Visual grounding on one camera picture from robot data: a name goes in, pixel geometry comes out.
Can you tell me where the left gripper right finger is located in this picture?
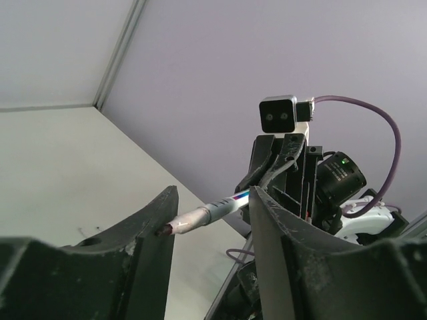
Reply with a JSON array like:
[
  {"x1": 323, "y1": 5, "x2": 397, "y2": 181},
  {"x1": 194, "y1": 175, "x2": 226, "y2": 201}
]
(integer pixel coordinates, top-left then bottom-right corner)
[{"x1": 250, "y1": 187, "x2": 426, "y2": 319}]

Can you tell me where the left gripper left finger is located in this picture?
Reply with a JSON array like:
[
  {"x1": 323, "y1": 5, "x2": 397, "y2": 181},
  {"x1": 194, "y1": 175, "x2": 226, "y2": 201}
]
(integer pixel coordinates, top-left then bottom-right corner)
[{"x1": 1, "y1": 185, "x2": 178, "y2": 319}]

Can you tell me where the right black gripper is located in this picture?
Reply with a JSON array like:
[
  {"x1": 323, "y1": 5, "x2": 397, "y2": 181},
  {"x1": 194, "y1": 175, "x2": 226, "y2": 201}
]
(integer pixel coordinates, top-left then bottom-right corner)
[{"x1": 235, "y1": 133, "x2": 323, "y2": 233}]

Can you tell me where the thin white red-tip pen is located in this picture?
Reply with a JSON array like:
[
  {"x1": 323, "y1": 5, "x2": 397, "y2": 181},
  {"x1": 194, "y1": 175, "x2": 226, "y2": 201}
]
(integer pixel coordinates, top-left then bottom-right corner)
[{"x1": 155, "y1": 189, "x2": 250, "y2": 236}]

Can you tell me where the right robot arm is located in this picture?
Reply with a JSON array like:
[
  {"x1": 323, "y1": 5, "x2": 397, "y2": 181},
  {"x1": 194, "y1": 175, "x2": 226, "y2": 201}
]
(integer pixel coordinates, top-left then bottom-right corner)
[{"x1": 236, "y1": 133, "x2": 426, "y2": 319}]

